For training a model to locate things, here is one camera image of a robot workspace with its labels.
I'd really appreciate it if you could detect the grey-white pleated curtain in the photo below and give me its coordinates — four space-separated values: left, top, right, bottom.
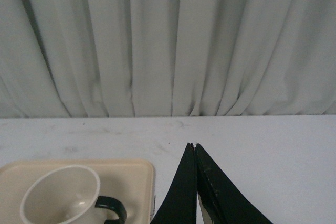
1 0 335 118

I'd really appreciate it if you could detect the beige plastic tray plate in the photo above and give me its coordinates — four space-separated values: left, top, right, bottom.
1 159 154 223

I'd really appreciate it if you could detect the cream smiley mug black handle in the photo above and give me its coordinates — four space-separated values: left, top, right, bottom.
20 165 127 223

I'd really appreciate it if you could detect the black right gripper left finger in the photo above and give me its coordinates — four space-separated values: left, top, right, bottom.
151 143 197 224

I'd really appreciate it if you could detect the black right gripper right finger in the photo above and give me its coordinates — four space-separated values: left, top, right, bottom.
195 144 271 224

